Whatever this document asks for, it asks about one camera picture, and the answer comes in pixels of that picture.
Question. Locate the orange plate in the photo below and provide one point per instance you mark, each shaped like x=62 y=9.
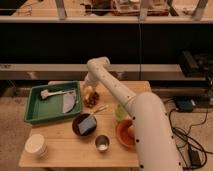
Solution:
x=122 y=135

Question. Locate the black power adapter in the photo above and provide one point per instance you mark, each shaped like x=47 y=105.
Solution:
x=194 y=158

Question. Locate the blue sponge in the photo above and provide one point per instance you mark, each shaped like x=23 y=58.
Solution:
x=86 y=124

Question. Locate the black box on shelf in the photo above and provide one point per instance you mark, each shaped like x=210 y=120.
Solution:
x=188 y=65

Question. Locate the bunch of red grapes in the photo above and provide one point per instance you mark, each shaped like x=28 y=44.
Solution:
x=93 y=100

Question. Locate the small metal cup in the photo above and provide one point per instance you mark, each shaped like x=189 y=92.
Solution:
x=102 y=143

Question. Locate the blue device on floor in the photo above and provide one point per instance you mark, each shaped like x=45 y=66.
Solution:
x=184 y=105

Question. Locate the green pear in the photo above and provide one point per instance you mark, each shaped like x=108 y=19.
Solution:
x=120 y=113

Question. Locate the yellow banana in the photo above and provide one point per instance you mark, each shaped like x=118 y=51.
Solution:
x=87 y=92

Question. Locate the dark brown bowl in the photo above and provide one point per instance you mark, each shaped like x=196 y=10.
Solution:
x=77 y=120

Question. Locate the green plastic tray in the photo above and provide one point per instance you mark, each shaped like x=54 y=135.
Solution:
x=50 y=109

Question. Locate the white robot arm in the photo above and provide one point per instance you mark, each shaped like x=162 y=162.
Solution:
x=155 y=146

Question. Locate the orange fruit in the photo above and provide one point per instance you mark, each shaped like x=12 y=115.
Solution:
x=130 y=131

